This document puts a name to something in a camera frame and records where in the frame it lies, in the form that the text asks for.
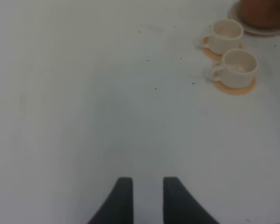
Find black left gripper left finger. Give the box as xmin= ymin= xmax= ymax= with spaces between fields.
xmin=88 ymin=177 xmax=133 ymax=224

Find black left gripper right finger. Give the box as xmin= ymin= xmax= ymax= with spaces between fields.
xmin=163 ymin=177 xmax=218 ymax=224

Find brown clay teapot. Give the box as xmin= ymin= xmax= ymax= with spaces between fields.
xmin=238 ymin=0 xmax=280 ymax=30

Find beige round teapot saucer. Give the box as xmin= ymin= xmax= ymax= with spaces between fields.
xmin=229 ymin=1 xmax=280 ymax=36

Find orange coaster near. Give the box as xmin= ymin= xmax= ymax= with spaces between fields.
xmin=212 ymin=77 xmax=257 ymax=96

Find orange coaster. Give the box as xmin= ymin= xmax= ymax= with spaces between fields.
xmin=212 ymin=77 xmax=257 ymax=96
xmin=202 ymin=37 xmax=243 ymax=61

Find white teacup near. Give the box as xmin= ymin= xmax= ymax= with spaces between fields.
xmin=209 ymin=49 xmax=259 ymax=89

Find white teacup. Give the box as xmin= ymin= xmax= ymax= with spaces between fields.
xmin=199 ymin=19 xmax=244 ymax=55
xmin=209 ymin=49 xmax=259 ymax=89

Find orange coaster far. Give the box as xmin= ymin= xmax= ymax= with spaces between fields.
xmin=202 ymin=37 xmax=243 ymax=61

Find white teacup far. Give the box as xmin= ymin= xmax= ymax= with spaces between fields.
xmin=199 ymin=19 xmax=244 ymax=55

